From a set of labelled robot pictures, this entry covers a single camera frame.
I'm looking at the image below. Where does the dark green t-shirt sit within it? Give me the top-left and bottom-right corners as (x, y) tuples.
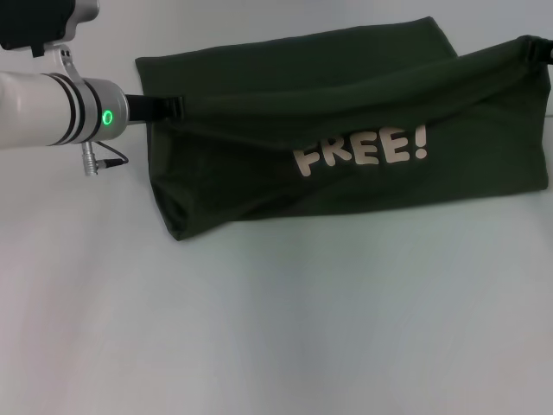
(134, 16), (553, 243)

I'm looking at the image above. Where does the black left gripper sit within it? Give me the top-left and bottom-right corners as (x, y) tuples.
(124, 93), (188, 125)

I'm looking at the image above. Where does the left arm cable with plug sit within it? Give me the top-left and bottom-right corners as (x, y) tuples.
(80, 140), (130, 177)

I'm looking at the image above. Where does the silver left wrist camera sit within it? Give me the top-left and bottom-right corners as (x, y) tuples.
(0, 0), (101, 58)

